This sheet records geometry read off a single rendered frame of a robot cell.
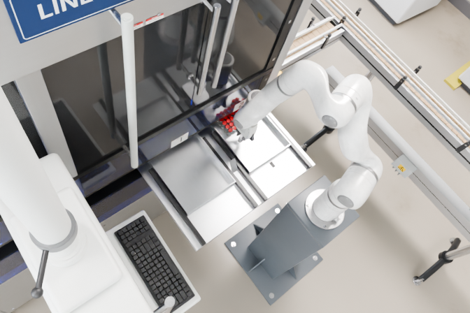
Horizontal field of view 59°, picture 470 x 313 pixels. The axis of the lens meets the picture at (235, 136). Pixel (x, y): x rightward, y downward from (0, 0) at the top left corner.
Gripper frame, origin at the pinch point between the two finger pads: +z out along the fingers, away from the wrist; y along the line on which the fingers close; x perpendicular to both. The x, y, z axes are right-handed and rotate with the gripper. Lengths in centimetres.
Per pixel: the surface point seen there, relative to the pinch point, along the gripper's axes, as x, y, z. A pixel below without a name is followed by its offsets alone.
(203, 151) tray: -17.8, -4.6, 5.8
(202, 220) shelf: -37.1, 20.9, 6.1
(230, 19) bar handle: -22, -5, -82
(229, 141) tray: -4.3, -2.4, 5.8
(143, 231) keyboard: -59, 10, 11
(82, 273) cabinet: -86, 27, -64
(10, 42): -75, -10, -97
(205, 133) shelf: -11.5, -12.0, 6.1
